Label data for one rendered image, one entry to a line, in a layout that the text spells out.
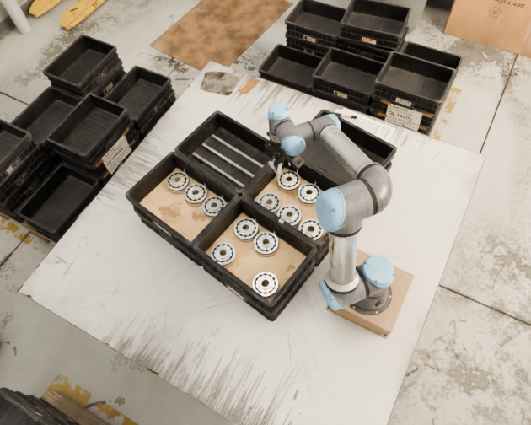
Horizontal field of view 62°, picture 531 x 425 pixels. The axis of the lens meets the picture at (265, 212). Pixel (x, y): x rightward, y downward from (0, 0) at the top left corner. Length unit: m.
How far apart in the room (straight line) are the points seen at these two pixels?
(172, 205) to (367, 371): 1.06
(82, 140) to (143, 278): 1.14
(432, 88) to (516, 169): 0.84
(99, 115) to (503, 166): 2.64
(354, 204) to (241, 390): 0.90
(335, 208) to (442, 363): 1.59
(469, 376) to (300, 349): 1.13
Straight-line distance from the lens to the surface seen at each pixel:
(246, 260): 1.81
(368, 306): 1.75
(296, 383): 1.80
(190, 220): 1.94
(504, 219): 3.13
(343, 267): 1.44
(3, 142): 3.10
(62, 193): 2.97
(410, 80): 2.97
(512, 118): 3.67
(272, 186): 1.98
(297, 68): 3.30
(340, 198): 1.24
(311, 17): 3.56
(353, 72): 3.13
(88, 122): 2.94
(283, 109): 1.59
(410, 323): 1.91
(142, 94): 3.15
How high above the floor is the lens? 2.48
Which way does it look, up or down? 60 degrees down
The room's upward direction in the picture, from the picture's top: 6 degrees counter-clockwise
